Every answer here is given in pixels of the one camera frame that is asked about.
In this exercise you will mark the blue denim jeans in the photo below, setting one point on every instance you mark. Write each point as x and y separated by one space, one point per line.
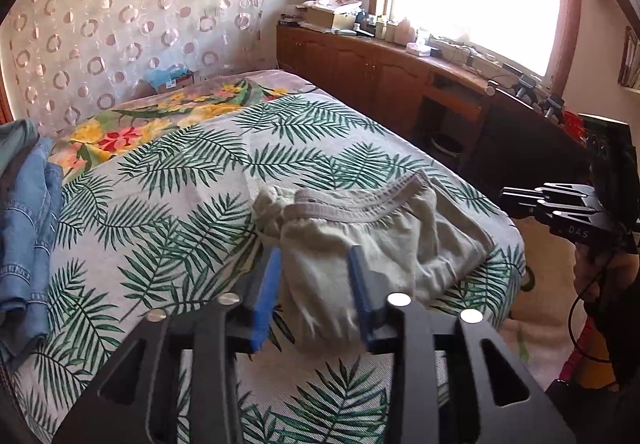
30 244

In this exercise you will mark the orange red object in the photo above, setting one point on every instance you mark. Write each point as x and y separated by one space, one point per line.
590 349

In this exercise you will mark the person's right hand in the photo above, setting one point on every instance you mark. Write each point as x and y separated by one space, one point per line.
586 274

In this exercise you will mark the grey metal device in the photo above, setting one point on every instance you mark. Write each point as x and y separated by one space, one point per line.
554 108
527 88

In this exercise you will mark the cardboard box with blue cloth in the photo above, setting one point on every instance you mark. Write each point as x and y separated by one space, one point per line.
170 80

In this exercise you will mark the floral blanket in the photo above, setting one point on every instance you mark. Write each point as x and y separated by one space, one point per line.
150 124

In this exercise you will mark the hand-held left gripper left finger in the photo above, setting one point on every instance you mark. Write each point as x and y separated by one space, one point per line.
265 304

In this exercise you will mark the pink patterned bag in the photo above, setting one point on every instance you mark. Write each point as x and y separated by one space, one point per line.
335 1

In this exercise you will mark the white pink tissue pack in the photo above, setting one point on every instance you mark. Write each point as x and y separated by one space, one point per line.
420 49

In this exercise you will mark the group of white bottles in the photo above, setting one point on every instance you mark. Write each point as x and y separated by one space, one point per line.
392 30

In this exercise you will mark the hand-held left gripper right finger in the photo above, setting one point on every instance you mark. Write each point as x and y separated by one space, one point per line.
361 294

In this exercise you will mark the person's dark clothing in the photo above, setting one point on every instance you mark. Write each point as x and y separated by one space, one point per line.
600 414

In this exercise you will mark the dark waste bin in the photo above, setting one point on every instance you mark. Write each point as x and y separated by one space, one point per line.
446 145

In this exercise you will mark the wall shelf with books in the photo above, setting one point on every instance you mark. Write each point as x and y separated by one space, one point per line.
631 59

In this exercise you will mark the long wooden cabinet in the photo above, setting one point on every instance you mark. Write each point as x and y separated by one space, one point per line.
350 64

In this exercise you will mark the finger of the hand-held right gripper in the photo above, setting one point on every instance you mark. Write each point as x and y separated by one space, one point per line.
520 201
575 224

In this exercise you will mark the beige cardboard box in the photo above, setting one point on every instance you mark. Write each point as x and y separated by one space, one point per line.
330 18

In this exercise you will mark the bed with palm-leaf sheet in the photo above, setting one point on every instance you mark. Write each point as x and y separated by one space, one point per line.
165 204

